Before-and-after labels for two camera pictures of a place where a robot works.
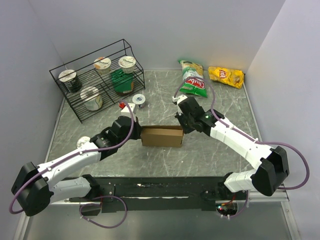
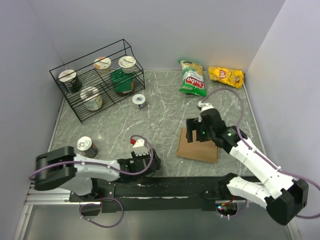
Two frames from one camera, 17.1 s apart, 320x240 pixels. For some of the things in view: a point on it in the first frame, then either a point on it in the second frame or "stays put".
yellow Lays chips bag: x=235 y=78 stays put
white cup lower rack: x=93 y=100 stays put
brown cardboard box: x=162 y=135 -> x=205 y=151
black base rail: x=117 y=194 stays put
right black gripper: x=180 y=115 -> x=193 y=124
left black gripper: x=138 y=128 -> x=135 y=157
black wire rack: x=93 y=82 stays put
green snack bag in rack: x=123 y=82 stays put
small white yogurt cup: x=139 y=99 stays put
